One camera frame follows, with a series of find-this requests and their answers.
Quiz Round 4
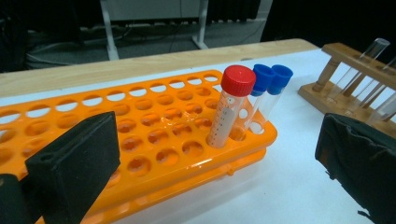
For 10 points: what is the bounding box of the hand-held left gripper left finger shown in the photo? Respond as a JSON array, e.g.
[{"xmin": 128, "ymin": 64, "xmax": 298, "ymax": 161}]
[{"xmin": 24, "ymin": 111, "xmax": 121, "ymax": 224}]

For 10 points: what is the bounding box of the wooden test tube rack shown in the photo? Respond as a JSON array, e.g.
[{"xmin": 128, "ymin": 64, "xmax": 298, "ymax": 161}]
[{"xmin": 297, "ymin": 42, "xmax": 396, "ymax": 140}]

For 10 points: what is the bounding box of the red capped test tube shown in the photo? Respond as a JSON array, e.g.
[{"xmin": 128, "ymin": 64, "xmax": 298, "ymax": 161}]
[{"xmin": 206, "ymin": 63, "xmax": 258, "ymax": 149}]

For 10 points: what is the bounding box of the white cable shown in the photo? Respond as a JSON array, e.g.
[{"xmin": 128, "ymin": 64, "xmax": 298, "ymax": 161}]
[{"xmin": 25, "ymin": 38, "xmax": 110, "ymax": 67}]

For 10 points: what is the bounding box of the white table mat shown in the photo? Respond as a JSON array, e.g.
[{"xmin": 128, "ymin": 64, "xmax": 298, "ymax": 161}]
[{"xmin": 0, "ymin": 48, "xmax": 396, "ymax": 224}]

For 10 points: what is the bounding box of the blue capped test tube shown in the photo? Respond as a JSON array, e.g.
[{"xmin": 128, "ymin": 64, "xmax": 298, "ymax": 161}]
[
  {"xmin": 232, "ymin": 63, "xmax": 276, "ymax": 141},
  {"xmin": 248, "ymin": 63, "xmax": 294, "ymax": 135}
]

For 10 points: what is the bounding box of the orange plastic test tube rack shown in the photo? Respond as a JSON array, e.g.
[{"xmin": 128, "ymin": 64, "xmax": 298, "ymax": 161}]
[{"xmin": 0, "ymin": 69, "xmax": 278, "ymax": 224}]

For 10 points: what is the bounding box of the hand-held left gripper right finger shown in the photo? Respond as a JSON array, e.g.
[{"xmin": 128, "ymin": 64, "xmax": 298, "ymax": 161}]
[{"xmin": 314, "ymin": 112, "xmax": 396, "ymax": 224}]

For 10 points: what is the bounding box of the grey metal stand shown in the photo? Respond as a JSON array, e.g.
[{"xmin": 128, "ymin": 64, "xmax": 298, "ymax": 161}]
[{"xmin": 99, "ymin": 0, "xmax": 275, "ymax": 62}]

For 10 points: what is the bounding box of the clear glass test tube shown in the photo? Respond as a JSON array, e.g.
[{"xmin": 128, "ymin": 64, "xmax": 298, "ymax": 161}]
[
  {"xmin": 326, "ymin": 37, "xmax": 391, "ymax": 105},
  {"xmin": 351, "ymin": 57, "xmax": 396, "ymax": 110},
  {"xmin": 368, "ymin": 92, "xmax": 396, "ymax": 124}
]

